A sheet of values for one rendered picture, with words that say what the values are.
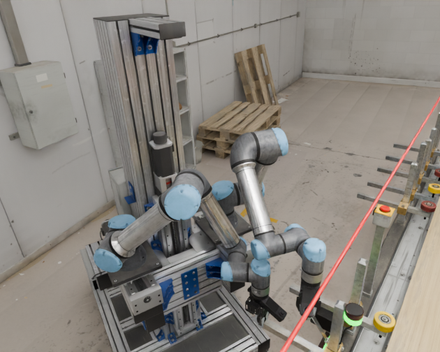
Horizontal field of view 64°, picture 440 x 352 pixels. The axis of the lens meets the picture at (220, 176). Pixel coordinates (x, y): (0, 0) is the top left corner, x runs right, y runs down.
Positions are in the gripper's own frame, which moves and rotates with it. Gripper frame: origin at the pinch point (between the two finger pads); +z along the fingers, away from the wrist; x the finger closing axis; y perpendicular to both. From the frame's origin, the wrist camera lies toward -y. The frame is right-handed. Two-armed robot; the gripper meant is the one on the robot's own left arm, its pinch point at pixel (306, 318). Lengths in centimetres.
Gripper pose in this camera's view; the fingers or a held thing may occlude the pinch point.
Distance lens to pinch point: 148.4
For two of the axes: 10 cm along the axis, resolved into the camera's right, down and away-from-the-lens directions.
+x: -9.6, -1.0, 2.6
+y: 2.8, -4.8, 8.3
